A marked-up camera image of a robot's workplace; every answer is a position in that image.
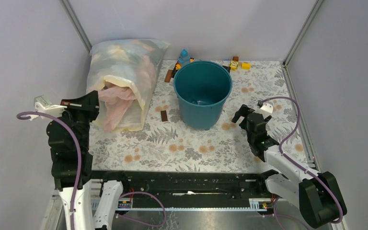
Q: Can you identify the dark brown wooden block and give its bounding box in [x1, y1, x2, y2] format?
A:
[161, 110, 168, 122]

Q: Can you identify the yellow toy figure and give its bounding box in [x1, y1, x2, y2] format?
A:
[229, 60, 239, 71]

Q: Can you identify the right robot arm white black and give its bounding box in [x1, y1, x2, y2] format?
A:
[232, 103, 347, 228]

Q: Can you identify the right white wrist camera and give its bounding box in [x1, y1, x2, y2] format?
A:
[257, 102, 274, 116]

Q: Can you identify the purple cable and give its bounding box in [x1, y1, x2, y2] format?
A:
[257, 96, 344, 225]
[16, 111, 83, 230]

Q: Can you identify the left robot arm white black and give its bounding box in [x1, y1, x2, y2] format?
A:
[46, 91, 130, 230]

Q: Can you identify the floral patterned table mat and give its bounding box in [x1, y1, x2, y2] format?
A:
[90, 60, 310, 173]

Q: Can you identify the blue toy robot figure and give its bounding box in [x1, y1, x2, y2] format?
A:
[176, 49, 194, 69]

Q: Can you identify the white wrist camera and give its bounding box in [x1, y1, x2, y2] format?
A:
[257, 102, 274, 116]
[34, 95, 67, 117]

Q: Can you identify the grey slotted cable duct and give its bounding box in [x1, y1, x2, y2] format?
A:
[115, 197, 271, 212]

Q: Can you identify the yellow toy cube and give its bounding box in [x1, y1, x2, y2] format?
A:
[241, 62, 251, 70]

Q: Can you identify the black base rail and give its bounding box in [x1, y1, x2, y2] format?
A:
[92, 171, 274, 203]

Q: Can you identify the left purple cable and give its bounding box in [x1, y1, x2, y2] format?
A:
[16, 111, 83, 230]

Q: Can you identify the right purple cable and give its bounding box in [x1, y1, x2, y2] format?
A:
[257, 96, 344, 225]

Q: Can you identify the pink plastic trash bag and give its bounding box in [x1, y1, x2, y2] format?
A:
[98, 82, 136, 132]

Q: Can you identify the teal plastic trash bin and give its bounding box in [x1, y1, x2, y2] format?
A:
[173, 60, 232, 130]

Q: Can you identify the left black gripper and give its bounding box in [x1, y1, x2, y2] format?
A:
[59, 88, 100, 150]

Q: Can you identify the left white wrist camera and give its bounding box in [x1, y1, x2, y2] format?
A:
[34, 95, 67, 117]

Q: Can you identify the large translucent bag of bags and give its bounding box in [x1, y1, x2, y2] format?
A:
[87, 39, 169, 132]

